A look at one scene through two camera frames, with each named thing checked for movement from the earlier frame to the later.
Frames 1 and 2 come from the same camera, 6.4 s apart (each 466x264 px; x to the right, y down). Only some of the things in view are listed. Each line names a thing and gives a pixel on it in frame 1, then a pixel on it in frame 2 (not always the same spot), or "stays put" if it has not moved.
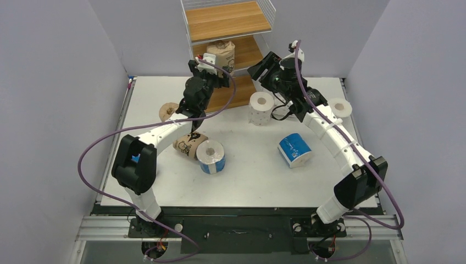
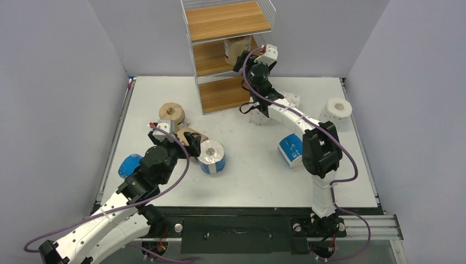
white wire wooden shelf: (245, 23) stays put
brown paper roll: (224, 50) -> (234, 47)
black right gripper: (262, 68) -> (246, 61)
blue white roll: (211, 156) stays put
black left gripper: (221, 82) -> (194, 142)
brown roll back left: (166, 110) stays put
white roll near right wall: (340, 107) stays put
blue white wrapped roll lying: (295, 150) stays put
